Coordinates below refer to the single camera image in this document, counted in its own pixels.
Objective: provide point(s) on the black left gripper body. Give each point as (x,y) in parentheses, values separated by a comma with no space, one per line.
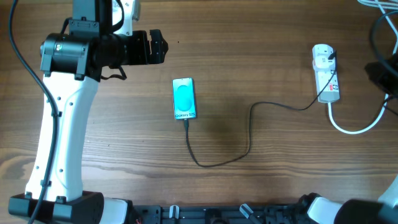
(155,56)

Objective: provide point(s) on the smartphone with teal screen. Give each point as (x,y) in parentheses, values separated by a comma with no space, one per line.
(184,98)

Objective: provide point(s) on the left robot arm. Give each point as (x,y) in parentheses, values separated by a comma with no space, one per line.
(98,34)

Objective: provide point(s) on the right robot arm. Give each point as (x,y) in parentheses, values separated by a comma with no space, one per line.
(319,209)

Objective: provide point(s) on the white USB charger plug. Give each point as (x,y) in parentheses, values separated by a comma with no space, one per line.
(324,63)

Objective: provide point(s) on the white power strip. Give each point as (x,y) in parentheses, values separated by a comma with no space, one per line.
(327,85)

